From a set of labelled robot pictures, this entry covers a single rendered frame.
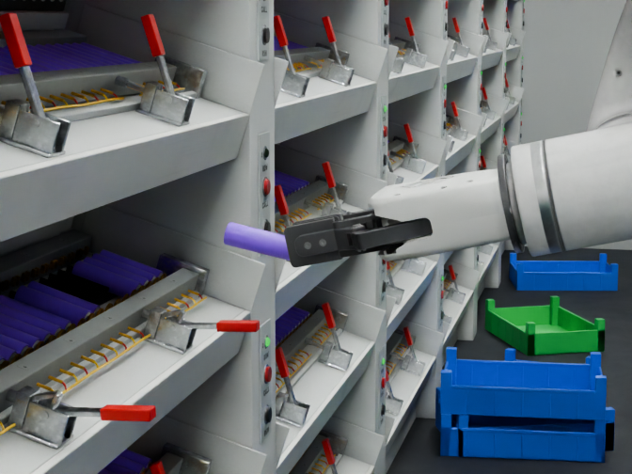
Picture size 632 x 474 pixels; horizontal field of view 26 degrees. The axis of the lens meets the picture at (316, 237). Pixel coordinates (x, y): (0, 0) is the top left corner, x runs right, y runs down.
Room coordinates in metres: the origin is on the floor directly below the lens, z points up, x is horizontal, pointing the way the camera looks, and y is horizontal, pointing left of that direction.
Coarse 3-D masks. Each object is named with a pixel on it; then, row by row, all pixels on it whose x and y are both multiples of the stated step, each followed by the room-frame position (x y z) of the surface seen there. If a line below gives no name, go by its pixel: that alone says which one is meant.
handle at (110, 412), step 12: (60, 396) 0.89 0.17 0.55; (60, 408) 0.89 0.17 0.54; (72, 408) 0.89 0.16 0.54; (84, 408) 0.89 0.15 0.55; (96, 408) 0.88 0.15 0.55; (108, 408) 0.88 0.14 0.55; (120, 408) 0.87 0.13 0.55; (132, 408) 0.87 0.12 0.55; (144, 408) 0.87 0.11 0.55; (120, 420) 0.87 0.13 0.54; (132, 420) 0.87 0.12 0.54; (144, 420) 0.87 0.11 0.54
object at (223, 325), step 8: (184, 312) 1.15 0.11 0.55; (176, 320) 1.15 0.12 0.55; (224, 320) 1.14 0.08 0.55; (232, 320) 1.14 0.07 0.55; (240, 320) 1.14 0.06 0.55; (192, 328) 1.14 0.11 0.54; (200, 328) 1.14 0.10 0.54; (208, 328) 1.14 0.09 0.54; (216, 328) 1.14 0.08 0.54; (224, 328) 1.13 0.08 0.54; (232, 328) 1.13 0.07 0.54; (240, 328) 1.13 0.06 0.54; (248, 328) 1.13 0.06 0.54; (256, 328) 1.13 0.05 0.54
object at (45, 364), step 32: (160, 288) 1.22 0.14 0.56; (192, 288) 1.30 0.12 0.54; (96, 320) 1.08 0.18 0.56; (128, 320) 1.12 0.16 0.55; (32, 352) 0.97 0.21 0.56; (64, 352) 0.99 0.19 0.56; (96, 352) 1.04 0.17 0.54; (0, 384) 0.89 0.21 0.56; (32, 384) 0.94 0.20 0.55; (64, 384) 0.96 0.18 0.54
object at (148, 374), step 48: (96, 240) 1.35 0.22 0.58; (144, 240) 1.34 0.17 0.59; (192, 240) 1.33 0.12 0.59; (240, 288) 1.32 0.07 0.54; (240, 336) 1.31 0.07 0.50; (96, 384) 1.01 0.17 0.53; (144, 384) 1.04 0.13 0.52; (192, 384) 1.17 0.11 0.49; (96, 432) 0.92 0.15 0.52; (144, 432) 1.05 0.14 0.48
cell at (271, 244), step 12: (228, 228) 1.06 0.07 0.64; (240, 228) 1.06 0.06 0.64; (252, 228) 1.06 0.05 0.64; (228, 240) 1.05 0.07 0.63; (240, 240) 1.05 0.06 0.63; (252, 240) 1.05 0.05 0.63; (264, 240) 1.05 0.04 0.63; (276, 240) 1.05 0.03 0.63; (264, 252) 1.05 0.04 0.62; (276, 252) 1.05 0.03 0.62
